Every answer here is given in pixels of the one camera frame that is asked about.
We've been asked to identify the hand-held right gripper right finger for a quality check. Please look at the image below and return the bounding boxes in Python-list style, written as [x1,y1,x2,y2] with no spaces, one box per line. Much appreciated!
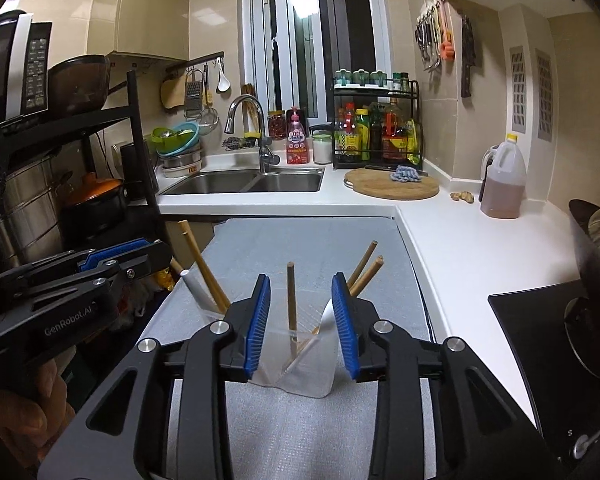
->
[331,272,563,480]

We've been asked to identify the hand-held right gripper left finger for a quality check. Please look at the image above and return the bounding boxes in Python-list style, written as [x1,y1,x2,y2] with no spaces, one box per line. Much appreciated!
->
[37,274,272,480]

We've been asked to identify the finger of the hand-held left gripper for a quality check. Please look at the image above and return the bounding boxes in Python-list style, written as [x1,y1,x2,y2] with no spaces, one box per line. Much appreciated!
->
[0,238,174,291]
[11,254,173,315]

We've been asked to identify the wooden chopstick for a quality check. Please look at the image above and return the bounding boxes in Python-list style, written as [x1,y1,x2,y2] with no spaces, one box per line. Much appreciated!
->
[350,256,385,298]
[347,241,378,291]
[176,220,231,313]

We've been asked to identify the clear plastic container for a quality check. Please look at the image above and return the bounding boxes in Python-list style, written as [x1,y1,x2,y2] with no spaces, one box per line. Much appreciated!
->
[180,260,381,400]

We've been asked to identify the person's left hand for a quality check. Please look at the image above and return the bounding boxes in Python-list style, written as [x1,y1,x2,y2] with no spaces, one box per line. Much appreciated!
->
[0,357,77,461]

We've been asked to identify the colourful plastic bags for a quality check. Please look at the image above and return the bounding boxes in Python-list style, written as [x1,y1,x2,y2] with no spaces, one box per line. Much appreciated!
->
[152,257,177,295]

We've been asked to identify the black pot with orange lid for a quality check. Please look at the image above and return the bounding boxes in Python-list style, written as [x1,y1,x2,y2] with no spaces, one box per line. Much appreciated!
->
[62,172,128,238]

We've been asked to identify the black appliance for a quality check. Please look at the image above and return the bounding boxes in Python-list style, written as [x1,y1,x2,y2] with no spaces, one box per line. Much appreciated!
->
[120,141,159,202]

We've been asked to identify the grey fabric mat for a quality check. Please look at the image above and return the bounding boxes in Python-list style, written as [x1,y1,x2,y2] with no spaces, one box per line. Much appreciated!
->
[140,217,433,480]

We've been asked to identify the large steel pot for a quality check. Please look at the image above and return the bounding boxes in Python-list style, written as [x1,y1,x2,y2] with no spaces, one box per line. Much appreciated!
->
[0,160,63,266]

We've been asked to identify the steel basin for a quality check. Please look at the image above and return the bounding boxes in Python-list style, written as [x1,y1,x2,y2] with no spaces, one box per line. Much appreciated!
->
[159,149,206,179]

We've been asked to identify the stacked colourful bowls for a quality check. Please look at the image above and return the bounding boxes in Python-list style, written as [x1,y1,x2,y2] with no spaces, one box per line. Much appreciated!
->
[151,126,198,157]

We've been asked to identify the black shelf rack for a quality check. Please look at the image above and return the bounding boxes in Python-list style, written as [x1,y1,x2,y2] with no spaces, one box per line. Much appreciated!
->
[0,71,173,281]

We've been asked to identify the steel sink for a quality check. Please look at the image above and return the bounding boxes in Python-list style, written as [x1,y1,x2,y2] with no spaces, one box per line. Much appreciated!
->
[159,167,326,196]

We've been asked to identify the round wooden cutting board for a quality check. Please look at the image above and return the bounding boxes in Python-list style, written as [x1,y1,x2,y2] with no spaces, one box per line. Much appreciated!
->
[344,166,440,201]

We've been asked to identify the blue basin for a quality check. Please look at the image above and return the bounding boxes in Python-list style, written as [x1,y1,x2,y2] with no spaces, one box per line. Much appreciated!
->
[172,121,201,151]

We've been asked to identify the blue cloth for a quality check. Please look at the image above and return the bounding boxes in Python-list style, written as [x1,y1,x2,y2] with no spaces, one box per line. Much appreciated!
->
[390,165,423,183]

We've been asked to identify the sink brush caddy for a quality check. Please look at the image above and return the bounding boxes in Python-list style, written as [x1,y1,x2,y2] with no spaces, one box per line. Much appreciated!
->
[222,131,261,151]

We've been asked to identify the hanging wooden board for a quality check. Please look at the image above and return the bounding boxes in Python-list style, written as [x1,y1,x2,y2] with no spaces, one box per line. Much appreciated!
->
[161,74,186,110]

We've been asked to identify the chrome faucet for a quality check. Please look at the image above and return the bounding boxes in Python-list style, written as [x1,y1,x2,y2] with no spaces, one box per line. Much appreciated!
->
[223,94,276,175]

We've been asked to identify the dark bowl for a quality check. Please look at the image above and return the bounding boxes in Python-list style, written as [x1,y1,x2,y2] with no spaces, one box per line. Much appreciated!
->
[47,55,113,113]

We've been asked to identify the white jar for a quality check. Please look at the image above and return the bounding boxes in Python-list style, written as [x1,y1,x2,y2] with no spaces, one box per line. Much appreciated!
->
[312,132,332,165]

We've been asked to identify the metal grater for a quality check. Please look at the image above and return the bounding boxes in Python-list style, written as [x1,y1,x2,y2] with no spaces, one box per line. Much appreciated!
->
[184,70,203,120]

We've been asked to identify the red detergent bottle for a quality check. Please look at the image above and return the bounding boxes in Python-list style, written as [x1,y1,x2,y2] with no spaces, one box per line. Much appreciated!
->
[286,106,311,166]

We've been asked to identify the black gas stove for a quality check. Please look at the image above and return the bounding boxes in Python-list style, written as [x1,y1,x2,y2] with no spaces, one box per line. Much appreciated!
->
[487,280,600,463]

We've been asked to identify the row of sauce bottles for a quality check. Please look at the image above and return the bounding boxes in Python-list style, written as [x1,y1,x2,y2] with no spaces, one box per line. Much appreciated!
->
[334,100,423,163]

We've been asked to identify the glass jar of chillies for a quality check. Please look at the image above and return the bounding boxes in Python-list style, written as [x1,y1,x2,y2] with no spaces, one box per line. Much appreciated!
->
[267,109,287,141]

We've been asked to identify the cooking oil jug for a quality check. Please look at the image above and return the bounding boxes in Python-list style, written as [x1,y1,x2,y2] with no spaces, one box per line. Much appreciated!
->
[479,133,527,220]

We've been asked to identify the microwave oven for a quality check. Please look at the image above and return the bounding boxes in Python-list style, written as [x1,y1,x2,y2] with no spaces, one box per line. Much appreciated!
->
[0,10,53,123]

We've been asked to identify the black spice rack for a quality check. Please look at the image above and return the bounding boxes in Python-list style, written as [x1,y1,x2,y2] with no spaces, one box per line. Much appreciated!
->
[332,80,422,170]

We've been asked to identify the black wok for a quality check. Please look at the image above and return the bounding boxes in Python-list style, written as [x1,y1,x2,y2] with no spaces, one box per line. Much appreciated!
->
[567,199,600,381]

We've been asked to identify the row of spice jars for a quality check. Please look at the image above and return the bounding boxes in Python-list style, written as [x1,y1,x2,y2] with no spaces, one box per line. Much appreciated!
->
[336,69,411,92]

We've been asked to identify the hanging cleaver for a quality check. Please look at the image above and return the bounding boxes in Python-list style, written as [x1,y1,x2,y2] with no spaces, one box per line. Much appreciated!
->
[460,16,477,99]

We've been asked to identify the window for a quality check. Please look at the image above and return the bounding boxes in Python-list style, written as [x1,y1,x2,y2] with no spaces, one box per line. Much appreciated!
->
[242,0,396,126]

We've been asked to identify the row of hanging kitchen tools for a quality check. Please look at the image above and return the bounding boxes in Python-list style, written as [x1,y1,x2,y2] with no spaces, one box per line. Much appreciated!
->
[415,0,456,73]

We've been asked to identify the black wall rail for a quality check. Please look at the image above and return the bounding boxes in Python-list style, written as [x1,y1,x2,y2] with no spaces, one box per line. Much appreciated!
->
[166,51,225,73]

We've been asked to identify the beige wall cabinet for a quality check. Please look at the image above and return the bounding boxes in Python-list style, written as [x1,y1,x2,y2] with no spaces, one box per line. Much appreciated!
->
[107,0,191,61]

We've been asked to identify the grey wall vent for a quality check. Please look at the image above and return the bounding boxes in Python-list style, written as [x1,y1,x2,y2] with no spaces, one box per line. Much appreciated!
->
[536,50,553,142]
[509,46,526,128]

